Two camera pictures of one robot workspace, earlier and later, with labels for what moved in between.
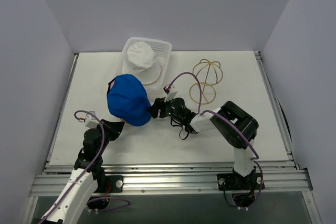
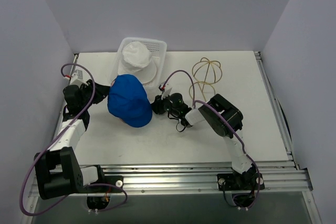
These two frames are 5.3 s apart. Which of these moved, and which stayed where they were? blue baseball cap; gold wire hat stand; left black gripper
Moved: left black gripper
Stayed: blue baseball cap; gold wire hat stand
